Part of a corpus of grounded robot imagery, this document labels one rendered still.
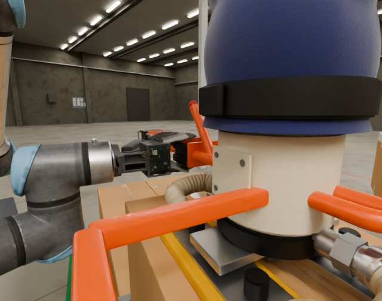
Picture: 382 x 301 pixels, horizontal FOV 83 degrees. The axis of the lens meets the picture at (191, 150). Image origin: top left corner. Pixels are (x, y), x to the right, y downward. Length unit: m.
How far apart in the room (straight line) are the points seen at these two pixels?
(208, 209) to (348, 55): 0.20
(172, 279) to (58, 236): 0.24
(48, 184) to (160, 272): 0.25
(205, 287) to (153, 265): 0.10
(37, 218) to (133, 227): 0.31
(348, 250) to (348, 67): 0.19
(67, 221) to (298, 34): 0.46
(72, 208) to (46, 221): 0.05
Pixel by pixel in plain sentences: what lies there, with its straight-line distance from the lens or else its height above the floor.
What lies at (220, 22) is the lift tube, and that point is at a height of 1.28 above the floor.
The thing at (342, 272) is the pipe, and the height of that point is 1.00.
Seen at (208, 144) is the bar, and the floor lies 1.10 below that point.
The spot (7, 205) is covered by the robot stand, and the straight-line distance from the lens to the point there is 1.32.
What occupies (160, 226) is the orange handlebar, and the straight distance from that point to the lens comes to 0.21.
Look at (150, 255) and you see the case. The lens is 0.39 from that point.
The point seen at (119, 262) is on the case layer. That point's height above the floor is 0.54.
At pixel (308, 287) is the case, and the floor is 0.95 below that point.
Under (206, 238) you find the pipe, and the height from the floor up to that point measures 1.00.
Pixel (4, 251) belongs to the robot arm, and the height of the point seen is 0.96.
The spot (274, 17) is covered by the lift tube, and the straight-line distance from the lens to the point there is 0.25.
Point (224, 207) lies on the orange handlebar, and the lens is 0.24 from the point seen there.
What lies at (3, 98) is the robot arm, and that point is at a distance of 0.90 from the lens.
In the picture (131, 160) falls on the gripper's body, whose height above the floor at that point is 1.07.
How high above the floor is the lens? 1.18
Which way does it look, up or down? 11 degrees down
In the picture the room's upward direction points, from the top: straight up
